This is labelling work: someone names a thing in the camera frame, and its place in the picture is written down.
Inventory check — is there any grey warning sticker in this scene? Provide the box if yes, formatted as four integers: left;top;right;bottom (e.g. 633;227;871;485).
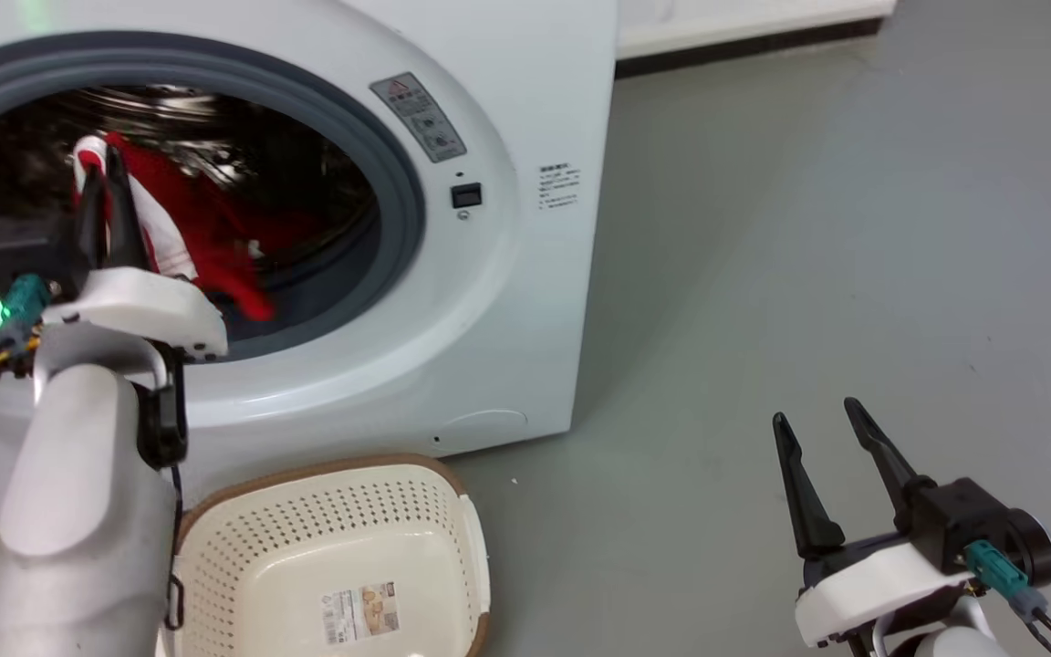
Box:
369;72;468;164

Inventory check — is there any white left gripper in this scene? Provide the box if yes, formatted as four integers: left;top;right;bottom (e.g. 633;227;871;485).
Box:
40;146;230;363

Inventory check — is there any paper product label sticker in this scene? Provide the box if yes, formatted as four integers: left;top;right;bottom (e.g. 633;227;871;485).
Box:
321;582;401;646

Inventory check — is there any red and white garment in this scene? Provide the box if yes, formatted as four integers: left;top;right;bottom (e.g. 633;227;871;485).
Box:
71;131;276;322

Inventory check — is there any black wall baseboard strip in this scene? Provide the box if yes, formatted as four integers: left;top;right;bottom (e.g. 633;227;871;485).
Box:
615;16;884;80

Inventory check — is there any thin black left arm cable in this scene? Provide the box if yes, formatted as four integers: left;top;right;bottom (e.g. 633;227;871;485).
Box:
163;461;187;632

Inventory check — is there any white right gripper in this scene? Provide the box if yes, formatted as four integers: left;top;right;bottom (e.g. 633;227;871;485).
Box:
771;397;975;650

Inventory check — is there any cream perforated laundry basket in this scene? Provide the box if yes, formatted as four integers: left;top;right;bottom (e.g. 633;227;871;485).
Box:
161;454;493;657

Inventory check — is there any small printed text label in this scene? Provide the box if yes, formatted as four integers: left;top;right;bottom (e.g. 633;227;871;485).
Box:
538;163;581;212

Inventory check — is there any white front-load washing machine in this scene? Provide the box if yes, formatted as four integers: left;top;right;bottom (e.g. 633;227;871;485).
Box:
0;0;619;512

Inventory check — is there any grey rubber door seal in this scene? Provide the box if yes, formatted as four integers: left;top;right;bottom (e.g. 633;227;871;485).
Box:
0;32;426;363

